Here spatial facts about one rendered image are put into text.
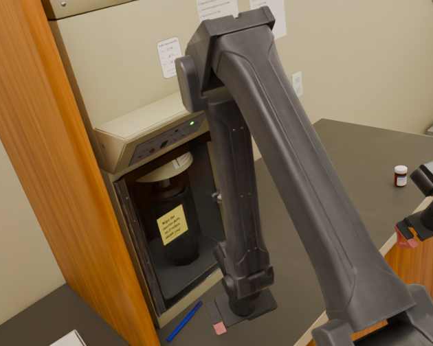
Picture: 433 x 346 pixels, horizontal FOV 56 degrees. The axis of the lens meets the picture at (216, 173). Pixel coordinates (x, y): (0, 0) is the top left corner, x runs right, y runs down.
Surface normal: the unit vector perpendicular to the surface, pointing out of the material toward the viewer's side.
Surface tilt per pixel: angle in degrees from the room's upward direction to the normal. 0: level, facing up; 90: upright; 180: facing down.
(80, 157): 90
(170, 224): 90
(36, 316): 0
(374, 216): 0
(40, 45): 90
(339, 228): 44
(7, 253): 90
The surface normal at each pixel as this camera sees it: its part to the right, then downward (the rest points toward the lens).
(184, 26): 0.69, 0.24
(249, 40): 0.13, -0.36
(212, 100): -0.14, -0.83
